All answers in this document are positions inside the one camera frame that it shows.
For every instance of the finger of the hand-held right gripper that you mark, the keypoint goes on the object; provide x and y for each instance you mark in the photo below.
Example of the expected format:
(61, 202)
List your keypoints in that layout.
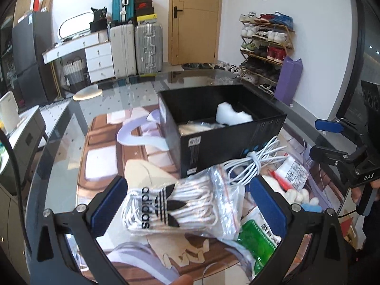
(326, 154)
(328, 125)

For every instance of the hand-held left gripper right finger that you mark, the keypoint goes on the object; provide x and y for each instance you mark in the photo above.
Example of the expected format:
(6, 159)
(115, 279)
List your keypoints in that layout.
(267, 209)

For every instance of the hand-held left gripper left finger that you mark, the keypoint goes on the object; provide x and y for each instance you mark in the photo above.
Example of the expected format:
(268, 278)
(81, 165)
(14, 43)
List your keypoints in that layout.
(108, 206)

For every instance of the green packet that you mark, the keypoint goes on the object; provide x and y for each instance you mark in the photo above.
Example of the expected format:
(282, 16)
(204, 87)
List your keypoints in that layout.
(255, 237)

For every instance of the red packet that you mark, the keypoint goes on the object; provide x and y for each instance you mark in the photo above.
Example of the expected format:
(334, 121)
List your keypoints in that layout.
(280, 181)

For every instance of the cream white plush toy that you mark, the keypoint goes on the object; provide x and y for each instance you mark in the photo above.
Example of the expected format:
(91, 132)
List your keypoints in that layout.
(297, 196)

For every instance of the white printed plastic packet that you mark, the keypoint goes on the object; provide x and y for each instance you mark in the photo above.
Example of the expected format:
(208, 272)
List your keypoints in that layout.
(294, 169)

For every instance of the bagged white logo socks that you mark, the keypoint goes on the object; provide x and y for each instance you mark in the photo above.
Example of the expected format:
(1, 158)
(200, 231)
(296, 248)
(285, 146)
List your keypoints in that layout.
(154, 207)

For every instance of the black cardboard box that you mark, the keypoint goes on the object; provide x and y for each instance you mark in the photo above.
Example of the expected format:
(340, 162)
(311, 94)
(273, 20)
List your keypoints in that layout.
(213, 148)

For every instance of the person's right hand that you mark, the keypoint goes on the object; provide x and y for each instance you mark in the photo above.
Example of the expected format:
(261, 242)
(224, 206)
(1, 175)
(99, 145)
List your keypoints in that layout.
(356, 194)

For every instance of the person's left hand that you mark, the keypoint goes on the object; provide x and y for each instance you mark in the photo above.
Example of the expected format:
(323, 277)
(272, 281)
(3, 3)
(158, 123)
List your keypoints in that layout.
(183, 280)

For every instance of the printed table mat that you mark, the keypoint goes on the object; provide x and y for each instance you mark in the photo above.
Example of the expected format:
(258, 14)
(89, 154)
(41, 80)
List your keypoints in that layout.
(98, 154)

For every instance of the purple bag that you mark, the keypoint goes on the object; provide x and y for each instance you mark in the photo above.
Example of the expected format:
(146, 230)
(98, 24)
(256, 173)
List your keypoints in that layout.
(288, 80)

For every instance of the metal shoe rack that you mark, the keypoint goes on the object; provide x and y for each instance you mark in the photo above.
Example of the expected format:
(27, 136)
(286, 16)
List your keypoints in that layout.
(289, 40)

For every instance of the white fluffy padding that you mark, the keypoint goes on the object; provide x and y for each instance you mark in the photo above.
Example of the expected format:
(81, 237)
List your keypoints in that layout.
(233, 114)

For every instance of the grey side cabinet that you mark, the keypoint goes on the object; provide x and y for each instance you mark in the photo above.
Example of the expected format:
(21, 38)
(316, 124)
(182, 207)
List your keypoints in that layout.
(26, 142)

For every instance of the white dotted rug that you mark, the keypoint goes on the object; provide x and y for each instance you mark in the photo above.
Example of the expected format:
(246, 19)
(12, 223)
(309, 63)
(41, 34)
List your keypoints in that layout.
(56, 115)

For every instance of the crumpled clear plastic wrap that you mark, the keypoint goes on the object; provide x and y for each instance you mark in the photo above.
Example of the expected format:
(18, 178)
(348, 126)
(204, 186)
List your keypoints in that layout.
(196, 128)

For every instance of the group of assorted shoes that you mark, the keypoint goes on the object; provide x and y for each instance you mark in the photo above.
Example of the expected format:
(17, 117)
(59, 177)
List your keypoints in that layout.
(267, 35)

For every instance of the round white stool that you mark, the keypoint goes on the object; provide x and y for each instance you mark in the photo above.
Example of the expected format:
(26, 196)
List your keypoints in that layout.
(87, 94)

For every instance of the woven basket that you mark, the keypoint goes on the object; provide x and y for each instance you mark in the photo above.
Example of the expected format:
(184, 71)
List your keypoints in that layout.
(73, 72)

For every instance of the scattered sneakers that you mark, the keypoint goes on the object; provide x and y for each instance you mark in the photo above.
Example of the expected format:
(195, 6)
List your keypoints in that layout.
(196, 66)

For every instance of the white dresser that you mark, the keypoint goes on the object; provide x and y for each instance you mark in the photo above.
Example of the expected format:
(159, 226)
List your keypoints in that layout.
(99, 59)

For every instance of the white suitcase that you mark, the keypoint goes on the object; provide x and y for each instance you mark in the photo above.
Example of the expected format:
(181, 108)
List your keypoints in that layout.
(123, 50)

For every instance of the silver suitcase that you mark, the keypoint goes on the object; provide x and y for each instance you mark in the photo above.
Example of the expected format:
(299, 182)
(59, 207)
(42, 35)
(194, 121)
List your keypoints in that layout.
(148, 49)

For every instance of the dark grey fridge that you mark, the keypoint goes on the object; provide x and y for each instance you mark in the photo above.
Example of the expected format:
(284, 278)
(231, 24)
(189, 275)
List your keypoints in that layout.
(32, 56)

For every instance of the wooden door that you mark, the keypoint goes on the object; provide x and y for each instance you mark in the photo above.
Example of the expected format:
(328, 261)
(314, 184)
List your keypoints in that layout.
(196, 20)

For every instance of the white ribbed container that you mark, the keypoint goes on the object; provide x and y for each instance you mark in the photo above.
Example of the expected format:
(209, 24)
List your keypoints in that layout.
(104, 37)

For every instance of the oval mirror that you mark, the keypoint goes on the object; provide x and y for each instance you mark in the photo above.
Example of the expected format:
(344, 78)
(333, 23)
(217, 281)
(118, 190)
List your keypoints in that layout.
(75, 25)

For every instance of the black bag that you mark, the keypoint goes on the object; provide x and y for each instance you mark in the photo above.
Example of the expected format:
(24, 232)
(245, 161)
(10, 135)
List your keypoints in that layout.
(98, 20)

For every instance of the yellow black shoe box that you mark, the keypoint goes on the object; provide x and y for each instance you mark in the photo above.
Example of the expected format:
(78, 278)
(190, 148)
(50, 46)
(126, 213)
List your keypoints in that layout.
(147, 19)

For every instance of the teal suitcase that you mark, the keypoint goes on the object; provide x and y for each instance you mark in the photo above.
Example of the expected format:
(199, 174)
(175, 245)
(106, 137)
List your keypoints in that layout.
(123, 3)

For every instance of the black red shoe box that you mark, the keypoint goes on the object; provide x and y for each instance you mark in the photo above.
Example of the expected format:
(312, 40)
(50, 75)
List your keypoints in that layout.
(144, 4)

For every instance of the red carton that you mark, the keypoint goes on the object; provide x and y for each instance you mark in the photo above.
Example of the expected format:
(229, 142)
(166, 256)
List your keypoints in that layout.
(36, 3)

